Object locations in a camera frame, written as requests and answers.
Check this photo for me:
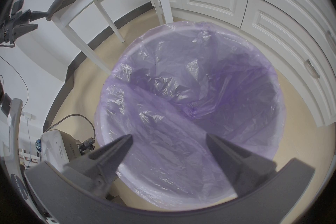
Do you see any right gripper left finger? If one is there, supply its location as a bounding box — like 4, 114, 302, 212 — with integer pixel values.
64, 134, 133, 196

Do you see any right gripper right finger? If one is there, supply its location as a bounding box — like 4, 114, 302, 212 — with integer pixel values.
206, 134, 278, 196

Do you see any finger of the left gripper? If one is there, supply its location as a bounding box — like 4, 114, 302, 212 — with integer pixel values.
13, 23, 39, 40
28, 10, 50, 19

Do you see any purple plastic bag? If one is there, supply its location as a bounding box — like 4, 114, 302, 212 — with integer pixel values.
94, 21, 286, 209

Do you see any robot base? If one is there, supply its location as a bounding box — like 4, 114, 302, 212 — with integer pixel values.
35, 128, 96, 166

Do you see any white trash bin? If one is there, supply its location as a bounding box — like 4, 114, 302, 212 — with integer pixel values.
96, 26, 285, 208

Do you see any grey and white chair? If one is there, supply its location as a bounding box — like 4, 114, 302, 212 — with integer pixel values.
46, 0, 174, 74

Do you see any white wardrobe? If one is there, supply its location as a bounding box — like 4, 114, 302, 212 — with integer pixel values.
157, 0, 336, 127

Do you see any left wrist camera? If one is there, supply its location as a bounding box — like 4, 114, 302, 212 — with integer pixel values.
11, 0, 26, 15

